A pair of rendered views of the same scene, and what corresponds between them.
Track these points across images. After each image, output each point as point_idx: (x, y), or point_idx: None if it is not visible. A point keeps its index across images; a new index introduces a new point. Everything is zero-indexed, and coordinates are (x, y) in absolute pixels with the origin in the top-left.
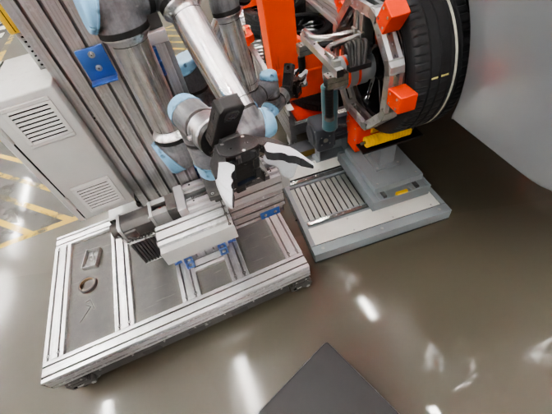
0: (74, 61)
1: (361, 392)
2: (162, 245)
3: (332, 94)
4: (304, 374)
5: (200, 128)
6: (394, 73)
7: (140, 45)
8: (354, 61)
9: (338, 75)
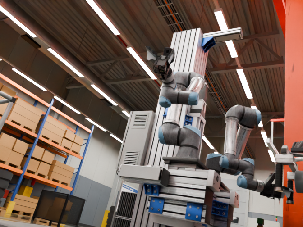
0: (164, 110)
1: None
2: (126, 164)
3: (279, 167)
4: None
5: None
6: None
7: (178, 88)
8: (296, 146)
9: (281, 151)
